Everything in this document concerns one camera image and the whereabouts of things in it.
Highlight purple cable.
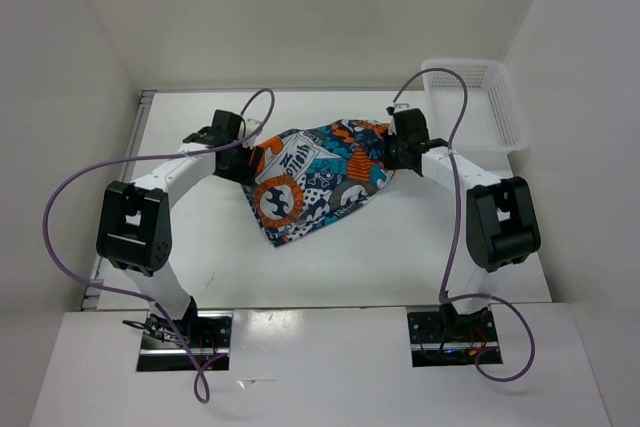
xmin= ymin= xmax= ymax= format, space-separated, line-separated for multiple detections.
xmin=392 ymin=66 xmax=539 ymax=382
xmin=42 ymin=88 xmax=277 ymax=404

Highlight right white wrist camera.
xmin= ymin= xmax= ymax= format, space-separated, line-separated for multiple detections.
xmin=386 ymin=103 xmax=410 ymax=116

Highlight patterned blue orange shorts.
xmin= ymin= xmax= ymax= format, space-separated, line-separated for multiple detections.
xmin=243 ymin=119 xmax=394 ymax=247

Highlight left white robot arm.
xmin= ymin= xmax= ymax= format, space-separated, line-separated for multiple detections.
xmin=96 ymin=110 xmax=264 ymax=347

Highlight aluminium table edge rail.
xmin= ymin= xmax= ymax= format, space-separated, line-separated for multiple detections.
xmin=85 ymin=90 xmax=155 ymax=300

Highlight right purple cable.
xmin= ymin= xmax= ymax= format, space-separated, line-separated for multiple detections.
xmin=392 ymin=66 xmax=539 ymax=382

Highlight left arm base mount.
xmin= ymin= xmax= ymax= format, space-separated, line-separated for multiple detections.
xmin=123 ymin=310 xmax=233 ymax=372

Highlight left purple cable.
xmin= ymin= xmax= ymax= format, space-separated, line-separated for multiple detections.
xmin=42 ymin=88 xmax=277 ymax=404

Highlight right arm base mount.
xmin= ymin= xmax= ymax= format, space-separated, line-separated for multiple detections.
xmin=407 ymin=305 xmax=503 ymax=368

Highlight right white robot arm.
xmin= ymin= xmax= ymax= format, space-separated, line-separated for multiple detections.
xmin=383 ymin=104 xmax=541 ymax=340

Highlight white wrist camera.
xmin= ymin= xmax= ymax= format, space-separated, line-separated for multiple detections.
xmin=386 ymin=103 xmax=410 ymax=116
xmin=239 ymin=117 xmax=260 ymax=138

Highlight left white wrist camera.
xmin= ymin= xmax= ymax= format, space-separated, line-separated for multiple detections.
xmin=239 ymin=117 xmax=260 ymax=138

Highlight white plastic basket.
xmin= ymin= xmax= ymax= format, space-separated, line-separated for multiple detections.
xmin=422 ymin=58 xmax=531 ymax=153

